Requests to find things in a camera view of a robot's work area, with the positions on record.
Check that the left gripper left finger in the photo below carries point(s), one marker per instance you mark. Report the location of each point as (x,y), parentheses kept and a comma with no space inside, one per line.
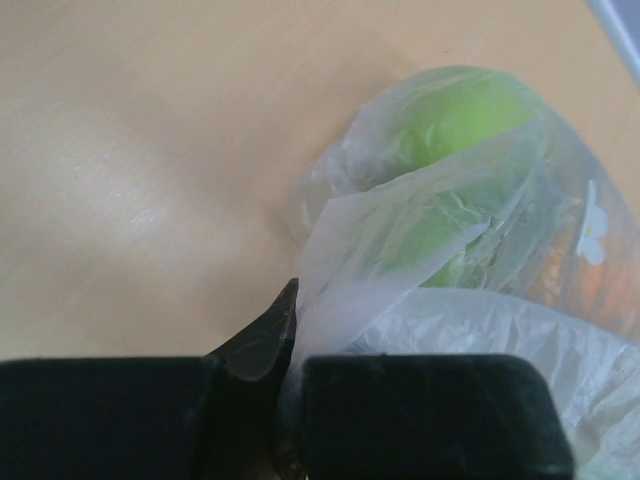
(194,417)

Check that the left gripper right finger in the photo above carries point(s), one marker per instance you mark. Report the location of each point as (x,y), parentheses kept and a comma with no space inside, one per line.
(477,416)

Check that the clear plastic bag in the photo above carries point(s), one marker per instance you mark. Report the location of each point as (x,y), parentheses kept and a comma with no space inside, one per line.
(557,282)

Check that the green apple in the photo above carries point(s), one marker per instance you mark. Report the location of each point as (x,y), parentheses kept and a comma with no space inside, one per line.
(455,115)

